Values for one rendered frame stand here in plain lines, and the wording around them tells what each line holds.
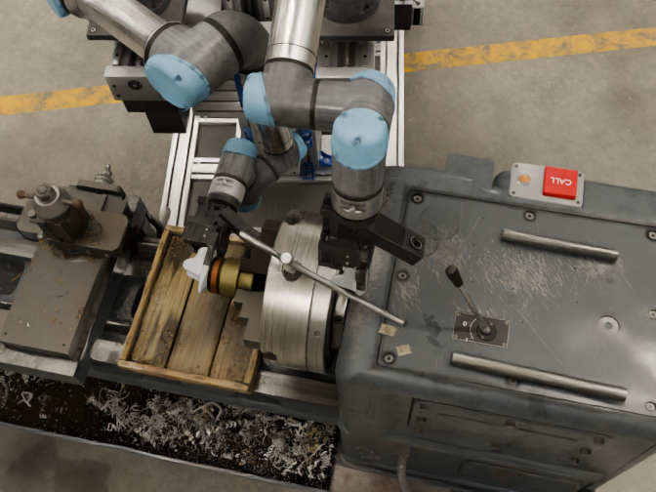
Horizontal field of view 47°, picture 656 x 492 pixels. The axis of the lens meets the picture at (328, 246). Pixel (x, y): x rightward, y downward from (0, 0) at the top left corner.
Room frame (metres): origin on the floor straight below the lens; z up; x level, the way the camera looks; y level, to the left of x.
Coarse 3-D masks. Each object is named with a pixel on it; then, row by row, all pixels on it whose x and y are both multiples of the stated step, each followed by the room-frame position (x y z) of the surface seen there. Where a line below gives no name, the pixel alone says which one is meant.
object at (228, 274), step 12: (216, 264) 0.68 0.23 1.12; (228, 264) 0.67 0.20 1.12; (216, 276) 0.65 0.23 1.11; (228, 276) 0.64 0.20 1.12; (240, 276) 0.64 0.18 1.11; (252, 276) 0.64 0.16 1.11; (216, 288) 0.63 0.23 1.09; (228, 288) 0.62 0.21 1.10; (240, 288) 0.63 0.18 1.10; (252, 288) 0.64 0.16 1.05
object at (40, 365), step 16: (32, 208) 0.98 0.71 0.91; (144, 208) 0.97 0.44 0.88; (32, 224) 0.94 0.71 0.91; (128, 240) 0.87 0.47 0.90; (128, 256) 0.84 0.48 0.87; (112, 272) 0.78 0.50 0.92; (112, 288) 0.75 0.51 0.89; (96, 304) 0.70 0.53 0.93; (112, 304) 0.72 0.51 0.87; (0, 320) 0.69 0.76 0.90; (96, 320) 0.66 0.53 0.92; (96, 336) 0.63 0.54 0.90; (0, 352) 0.61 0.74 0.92; (16, 352) 0.60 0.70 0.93; (32, 352) 0.60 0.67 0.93; (80, 352) 0.59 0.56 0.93; (96, 352) 0.60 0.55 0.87; (0, 368) 0.59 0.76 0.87; (16, 368) 0.57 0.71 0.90; (32, 368) 0.56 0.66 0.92; (48, 368) 0.56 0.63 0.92; (64, 368) 0.55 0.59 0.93; (80, 368) 0.56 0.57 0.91; (80, 384) 0.53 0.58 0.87
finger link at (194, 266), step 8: (200, 248) 0.72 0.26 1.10; (200, 256) 0.70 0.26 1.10; (216, 256) 0.70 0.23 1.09; (184, 264) 0.69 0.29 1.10; (192, 264) 0.69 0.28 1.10; (200, 264) 0.69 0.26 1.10; (192, 272) 0.67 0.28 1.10; (200, 272) 0.66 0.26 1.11; (200, 280) 0.65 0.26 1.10; (200, 288) 0.64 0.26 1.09
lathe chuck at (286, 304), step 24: (312, 216) 0.72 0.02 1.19; (288, 240) 0.65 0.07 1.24; (312, 240) 0.64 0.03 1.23; (312, 264) 0.60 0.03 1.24; (288, 288) 0.56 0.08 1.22; (312, 288) 0.55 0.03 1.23; (264, 312) 0.53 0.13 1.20; (288, 312) 0.52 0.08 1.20; (264, 336) 0.50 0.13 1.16; (288, 336) 0.49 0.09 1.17; (264, 360) 0.48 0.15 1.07; (288, 360) 0.46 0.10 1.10
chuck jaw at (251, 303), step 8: (240, 296) 0.61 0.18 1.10; (248, 296) 0.60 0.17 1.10; (256, 296) 0.60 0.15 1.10; (240, 304) 0.59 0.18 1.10; (248, 304) 0.59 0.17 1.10; (256, 304) 0.58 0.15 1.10; (240, 312) 0.57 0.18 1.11; (248, 312) 0.57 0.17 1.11; (256, 312) 0.57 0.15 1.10; (240, 320) 0.56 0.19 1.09; (248, 320) 0.55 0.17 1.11; (256, 320) 0.55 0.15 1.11; (248, 328) 0.53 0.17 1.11; (256, 328) 0.53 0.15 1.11; (248, 336) 0.52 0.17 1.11; (256, 336) 0.52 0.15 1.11; (248, 344) 0.51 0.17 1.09; (256, 344) 0.50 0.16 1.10; (272, 352) 0.48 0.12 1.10
